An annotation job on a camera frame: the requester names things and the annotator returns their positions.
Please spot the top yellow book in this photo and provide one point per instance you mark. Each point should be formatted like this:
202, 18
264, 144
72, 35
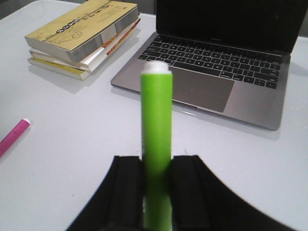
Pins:
79, 32

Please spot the bottom yellow book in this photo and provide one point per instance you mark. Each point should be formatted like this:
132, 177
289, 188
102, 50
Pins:
60, 68

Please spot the middle white book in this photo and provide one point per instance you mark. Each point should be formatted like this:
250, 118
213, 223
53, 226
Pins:
96, 55

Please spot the green highlighter pen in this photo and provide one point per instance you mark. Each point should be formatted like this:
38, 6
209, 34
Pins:
156, 121

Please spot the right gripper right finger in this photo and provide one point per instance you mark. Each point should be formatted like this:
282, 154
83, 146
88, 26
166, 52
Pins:
251, 196

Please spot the grey laptop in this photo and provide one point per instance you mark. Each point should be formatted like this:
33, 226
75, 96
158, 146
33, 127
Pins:
228, 57

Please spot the pink highlighter pen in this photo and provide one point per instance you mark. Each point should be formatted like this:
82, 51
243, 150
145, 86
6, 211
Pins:
13, 135

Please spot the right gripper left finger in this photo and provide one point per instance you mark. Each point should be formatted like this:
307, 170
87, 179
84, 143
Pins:
117, 203

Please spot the yellow book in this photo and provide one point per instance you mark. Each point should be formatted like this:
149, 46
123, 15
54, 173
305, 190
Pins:
79, 32
60, 68

